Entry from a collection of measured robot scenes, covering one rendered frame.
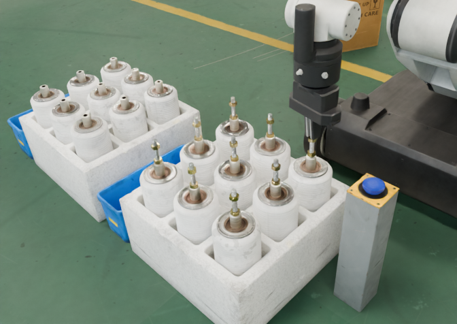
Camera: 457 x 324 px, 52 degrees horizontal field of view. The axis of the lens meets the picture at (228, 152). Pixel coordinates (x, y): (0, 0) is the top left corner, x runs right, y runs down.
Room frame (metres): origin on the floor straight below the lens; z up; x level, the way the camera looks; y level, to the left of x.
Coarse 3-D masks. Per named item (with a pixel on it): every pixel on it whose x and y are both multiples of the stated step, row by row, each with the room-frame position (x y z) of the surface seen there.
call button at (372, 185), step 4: (364, 180) 0.66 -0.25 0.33; (368, 180) 0.65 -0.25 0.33; (372, 180) 0.65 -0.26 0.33; (376, 180) 0.65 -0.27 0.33; (380, 180) 0.65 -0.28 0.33; (364, 184) 0.64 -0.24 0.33; (368, 184) 0.64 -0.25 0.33; (372, 184) 0.64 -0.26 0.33; (376, 184) 0.64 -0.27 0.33; (380, 184) 0.64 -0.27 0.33; (384, 184) 0.64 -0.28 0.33; (364, 188) 0.64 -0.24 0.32; (368, 188) 0.63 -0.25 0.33; (372, 188) 0.63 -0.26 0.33; (376, 188) 0.63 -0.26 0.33; (380, 188) 0.63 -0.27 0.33; (384, 188) 0.64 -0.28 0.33; (368, 192) 0.64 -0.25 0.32; (372, 192) 0.63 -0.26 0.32; (376, 192) 0.63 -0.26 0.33; (380, 192) 0.63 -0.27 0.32
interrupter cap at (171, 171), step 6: (150, 168) 0.83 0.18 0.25; (168, 168) 0.83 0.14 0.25; (174, 168) 0.83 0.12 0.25; (144, 174) 0.81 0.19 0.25; (150, 174) 0.81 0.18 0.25; (168, 174) 0.81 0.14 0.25; (174, 174) 0.80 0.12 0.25; (150, 180) 0.79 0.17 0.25; (156, 180) 0.79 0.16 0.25; (162, 180) 0.79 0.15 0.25; (168, 180) 0.78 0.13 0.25
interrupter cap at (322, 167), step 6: (294, 162) 0.82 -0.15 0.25; (300, 162) 0.82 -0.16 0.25; (318, 162) 0.81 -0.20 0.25; (324, 162) 0.81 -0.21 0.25; (294, 168) 0.80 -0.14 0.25; (300, 168) 0.80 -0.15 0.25; (318, 168) 0.80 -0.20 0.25; (324, 168) 0.79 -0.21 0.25; (300, 174) 0.78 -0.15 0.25; (306, 174) 0.77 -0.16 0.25; (312, 174) 0.77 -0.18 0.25; (318, 174) 0.77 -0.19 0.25
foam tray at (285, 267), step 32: (128, 224) 0.81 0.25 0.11; (160, 224) 0.73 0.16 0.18; (320, 224) 0.70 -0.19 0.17; (160, 256) 0.72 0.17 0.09; (192, 256) 0.63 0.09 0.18; (288, 256) 0.63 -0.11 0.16; (320, 256) 0.71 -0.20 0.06; (192, 288) 0.64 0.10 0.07; (224, 288) 0.56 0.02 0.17; (256, 288) 0.57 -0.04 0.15; (288, 288) 0.64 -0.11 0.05; (224, 320) 0.57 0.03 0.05; (256, 320) 0.57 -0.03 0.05
